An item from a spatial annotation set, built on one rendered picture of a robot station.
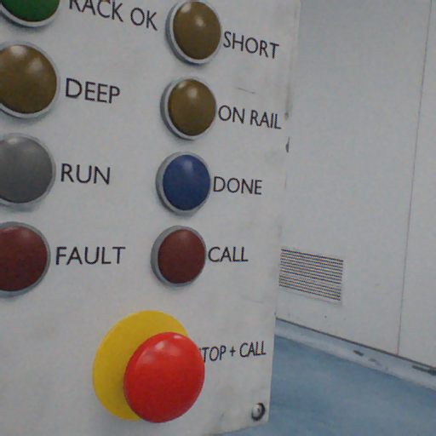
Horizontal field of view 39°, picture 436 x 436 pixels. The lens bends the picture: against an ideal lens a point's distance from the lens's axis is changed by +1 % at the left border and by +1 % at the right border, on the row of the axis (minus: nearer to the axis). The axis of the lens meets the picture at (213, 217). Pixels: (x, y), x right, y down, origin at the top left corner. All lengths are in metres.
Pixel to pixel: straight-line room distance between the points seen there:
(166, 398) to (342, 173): 3.61
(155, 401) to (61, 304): 0.06
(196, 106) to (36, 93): 0.08
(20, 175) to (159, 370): 0.10
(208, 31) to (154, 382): 0.16
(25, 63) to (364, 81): 3.63
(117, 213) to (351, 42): 3.73
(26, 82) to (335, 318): 3.70
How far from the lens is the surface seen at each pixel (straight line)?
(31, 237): 0.26
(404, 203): 3.59
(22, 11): 0.26
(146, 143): 0.29
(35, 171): 0.26
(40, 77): 0.26
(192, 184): 0.29
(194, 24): 0.30
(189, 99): 0.29
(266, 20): 0.33
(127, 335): 0.29
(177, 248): 0.29
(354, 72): 3.91
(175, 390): 0.28
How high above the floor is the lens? 0.98
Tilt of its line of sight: 3 degrees down
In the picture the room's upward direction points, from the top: 4 degrees clockwise
